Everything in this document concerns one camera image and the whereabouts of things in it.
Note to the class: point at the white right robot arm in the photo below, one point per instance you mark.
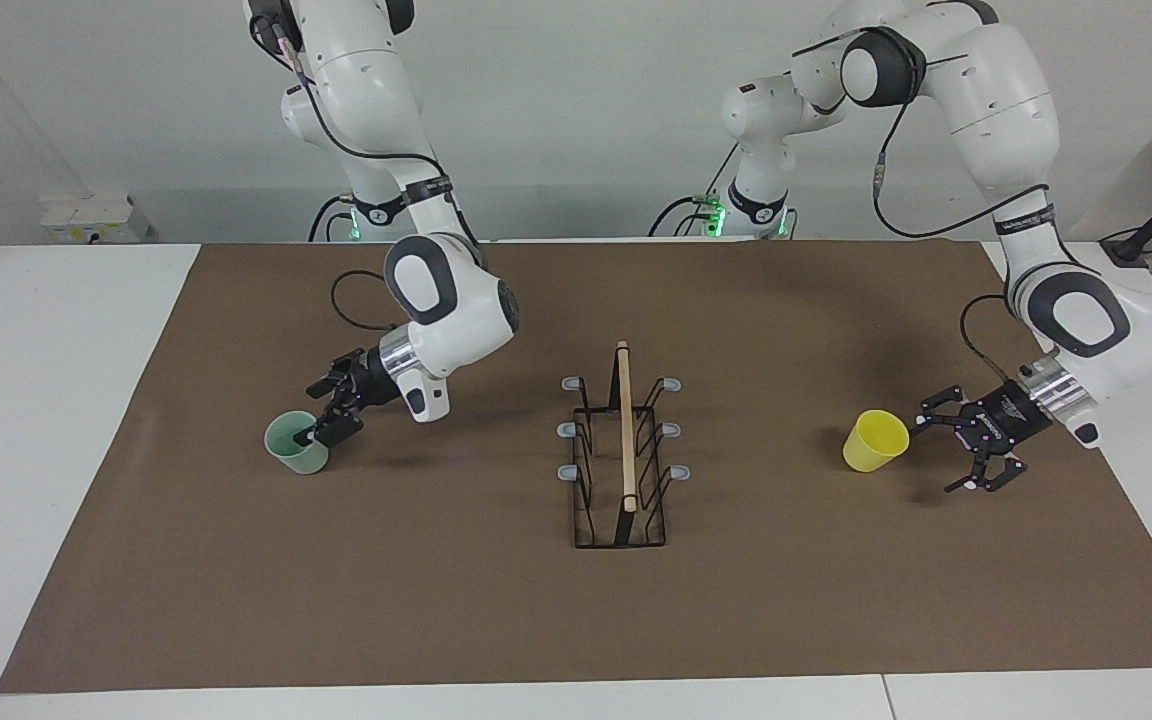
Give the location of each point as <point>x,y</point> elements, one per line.
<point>456,310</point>

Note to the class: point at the pale green plastic cup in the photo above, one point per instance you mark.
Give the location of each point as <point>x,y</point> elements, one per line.
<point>296,460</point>

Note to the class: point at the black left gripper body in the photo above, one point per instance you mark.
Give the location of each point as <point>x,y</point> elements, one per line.
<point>1011,415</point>

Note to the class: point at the white power strip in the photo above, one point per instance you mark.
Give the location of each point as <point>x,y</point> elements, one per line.
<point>86,215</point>

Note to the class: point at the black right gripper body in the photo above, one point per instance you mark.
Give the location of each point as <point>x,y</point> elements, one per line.
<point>376,378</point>

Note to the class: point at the brown table mat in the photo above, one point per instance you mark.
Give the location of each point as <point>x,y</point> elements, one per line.
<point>436,600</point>

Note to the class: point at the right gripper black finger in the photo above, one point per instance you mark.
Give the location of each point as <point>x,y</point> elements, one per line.
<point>341,425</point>
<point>336,378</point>

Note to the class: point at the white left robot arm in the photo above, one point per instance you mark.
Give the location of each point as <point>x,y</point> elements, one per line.
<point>996,90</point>

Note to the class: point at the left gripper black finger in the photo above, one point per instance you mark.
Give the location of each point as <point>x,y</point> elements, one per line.
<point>996,470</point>
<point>946,408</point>

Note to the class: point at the yellow plastic cup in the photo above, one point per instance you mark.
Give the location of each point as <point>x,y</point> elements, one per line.
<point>868,450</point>

